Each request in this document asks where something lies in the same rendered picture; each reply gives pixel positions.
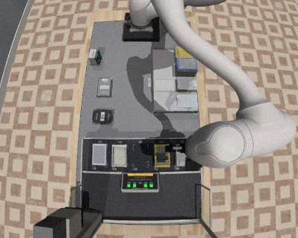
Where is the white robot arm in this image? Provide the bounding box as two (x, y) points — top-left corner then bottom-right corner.
(124, 0), (297, 171)

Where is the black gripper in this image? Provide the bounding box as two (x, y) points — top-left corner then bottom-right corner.
(165, 142), (187, 156)

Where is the cream one-well reservoir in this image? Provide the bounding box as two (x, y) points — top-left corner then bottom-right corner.
(112, 145), (127, 167)

